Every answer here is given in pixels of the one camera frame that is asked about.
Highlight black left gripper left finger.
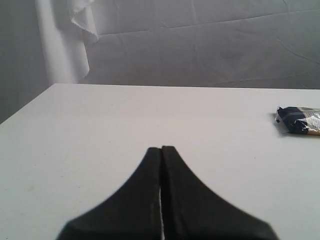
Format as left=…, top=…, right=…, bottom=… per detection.
left=58, top=147, right=162, bottom=240

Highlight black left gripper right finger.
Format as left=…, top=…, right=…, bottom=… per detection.
left=160, top=146, right=278, bottom=240

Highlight blue white noodle packet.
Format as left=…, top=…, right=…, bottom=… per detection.
left=275, top=106, right=320, bottom=136

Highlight white backdrop cloth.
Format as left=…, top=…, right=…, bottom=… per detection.
left=0, top=0, right=320, bottom=121

